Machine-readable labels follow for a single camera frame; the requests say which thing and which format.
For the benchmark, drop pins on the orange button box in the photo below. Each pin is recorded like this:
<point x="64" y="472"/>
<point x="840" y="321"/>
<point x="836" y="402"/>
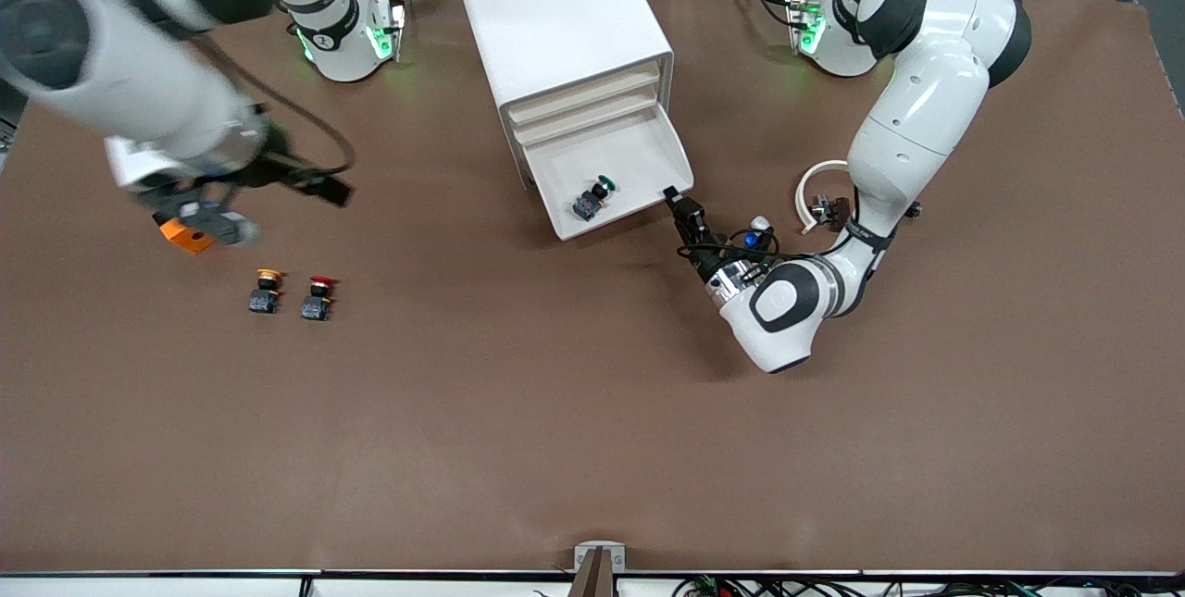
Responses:
<point x="185" y="242"/>

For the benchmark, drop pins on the yellow push button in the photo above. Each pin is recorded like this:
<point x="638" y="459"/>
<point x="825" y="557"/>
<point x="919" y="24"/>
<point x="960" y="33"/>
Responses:
<point x="265" y="301"/>

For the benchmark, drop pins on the small brown electrical component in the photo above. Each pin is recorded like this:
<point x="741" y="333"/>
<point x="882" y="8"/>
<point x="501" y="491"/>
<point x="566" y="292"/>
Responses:
<point x="833" y="213"/>

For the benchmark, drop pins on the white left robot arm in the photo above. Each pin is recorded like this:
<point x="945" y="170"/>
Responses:
<point x="916" y="116"/>

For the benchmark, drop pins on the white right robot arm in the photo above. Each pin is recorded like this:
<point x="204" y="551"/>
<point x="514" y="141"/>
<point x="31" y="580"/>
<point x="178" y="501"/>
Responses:
<point x="139" y="88"/>

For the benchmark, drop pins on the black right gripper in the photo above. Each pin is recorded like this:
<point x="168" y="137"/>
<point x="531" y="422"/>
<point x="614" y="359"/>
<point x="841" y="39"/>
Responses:
<point x="267" y="168"/>

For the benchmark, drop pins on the green push button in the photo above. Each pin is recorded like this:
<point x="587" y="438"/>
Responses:
<point x="586" y="205"/>

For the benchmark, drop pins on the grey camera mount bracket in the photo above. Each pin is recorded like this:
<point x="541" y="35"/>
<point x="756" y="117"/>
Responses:
<point x="599" y="565"/>

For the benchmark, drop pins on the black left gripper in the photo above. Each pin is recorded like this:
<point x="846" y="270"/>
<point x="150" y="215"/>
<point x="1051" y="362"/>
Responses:
<point x="705" y="252"/>

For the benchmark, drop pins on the brown table cover sheet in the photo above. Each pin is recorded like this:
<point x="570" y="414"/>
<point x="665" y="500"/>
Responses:
<point x="592" y="412"/>

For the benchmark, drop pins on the red push button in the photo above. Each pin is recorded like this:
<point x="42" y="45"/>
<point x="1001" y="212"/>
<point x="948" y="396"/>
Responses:
<point x="316" y="307"/>

